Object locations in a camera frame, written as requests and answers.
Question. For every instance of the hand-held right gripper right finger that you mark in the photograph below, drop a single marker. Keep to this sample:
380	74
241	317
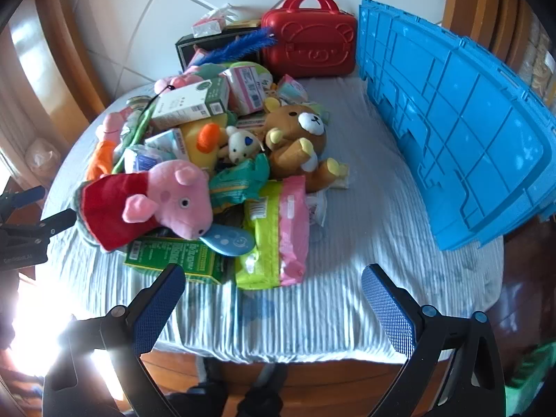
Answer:
388	308

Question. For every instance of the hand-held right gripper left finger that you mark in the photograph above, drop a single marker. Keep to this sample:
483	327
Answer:
158	308

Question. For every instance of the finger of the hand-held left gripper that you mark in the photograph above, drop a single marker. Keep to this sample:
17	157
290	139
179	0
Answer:
58	221
26	197

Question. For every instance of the pig plush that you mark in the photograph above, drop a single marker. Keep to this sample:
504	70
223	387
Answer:
173	195
102	158

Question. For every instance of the blue plastic storage crate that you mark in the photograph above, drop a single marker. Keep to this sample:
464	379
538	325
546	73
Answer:
456	117

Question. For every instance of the clear plastic bag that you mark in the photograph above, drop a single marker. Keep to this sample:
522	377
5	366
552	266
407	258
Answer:
41	156

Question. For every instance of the green cardboard box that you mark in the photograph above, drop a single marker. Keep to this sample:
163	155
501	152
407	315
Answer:
173	254

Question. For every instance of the grey striped tablecloth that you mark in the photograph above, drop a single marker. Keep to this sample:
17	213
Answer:
369	234

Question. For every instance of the blue oval plastic case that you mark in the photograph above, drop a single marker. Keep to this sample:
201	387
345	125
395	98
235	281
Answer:
230	239

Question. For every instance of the pig plush in red dress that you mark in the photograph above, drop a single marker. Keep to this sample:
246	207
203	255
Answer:
173	195

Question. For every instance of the white plastic sachet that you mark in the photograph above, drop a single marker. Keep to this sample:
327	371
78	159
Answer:
317	206

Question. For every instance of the yellow-green and pink packet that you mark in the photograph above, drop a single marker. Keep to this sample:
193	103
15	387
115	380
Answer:
265	243

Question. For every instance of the small white carton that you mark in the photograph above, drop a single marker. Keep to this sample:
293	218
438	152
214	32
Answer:
167	141

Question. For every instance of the metal tin can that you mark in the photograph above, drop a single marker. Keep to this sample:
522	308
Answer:
139	103

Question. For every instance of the teal green packet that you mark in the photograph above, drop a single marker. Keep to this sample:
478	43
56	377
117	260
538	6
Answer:
234	182

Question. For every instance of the yellow duck plush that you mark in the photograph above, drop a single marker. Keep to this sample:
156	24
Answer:
191	137

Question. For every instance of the green plastic bag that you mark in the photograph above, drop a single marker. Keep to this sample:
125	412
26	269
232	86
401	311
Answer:
534	369

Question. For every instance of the long white green-ended box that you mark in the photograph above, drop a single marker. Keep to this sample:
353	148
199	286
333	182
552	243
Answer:
186	102

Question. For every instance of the pink plush toy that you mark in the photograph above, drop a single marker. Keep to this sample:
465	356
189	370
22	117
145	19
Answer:
173	82

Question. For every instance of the small white bear plush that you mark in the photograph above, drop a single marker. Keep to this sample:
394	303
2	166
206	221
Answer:
241	143

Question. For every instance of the brown bear plush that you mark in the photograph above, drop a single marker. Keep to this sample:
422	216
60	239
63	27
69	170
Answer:
286	126

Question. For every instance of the black gold-trimmed box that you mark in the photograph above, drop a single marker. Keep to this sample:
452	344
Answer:
191	50

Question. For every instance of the pink white carton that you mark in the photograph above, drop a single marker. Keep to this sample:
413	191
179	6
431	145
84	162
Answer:
245	87

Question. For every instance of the small teal pink box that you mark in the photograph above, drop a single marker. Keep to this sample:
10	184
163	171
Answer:
293	89

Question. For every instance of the white red plastic packet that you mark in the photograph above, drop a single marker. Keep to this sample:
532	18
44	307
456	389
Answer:
208	26

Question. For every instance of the red bear-embossed suitcase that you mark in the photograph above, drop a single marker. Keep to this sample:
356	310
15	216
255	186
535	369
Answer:
312	43

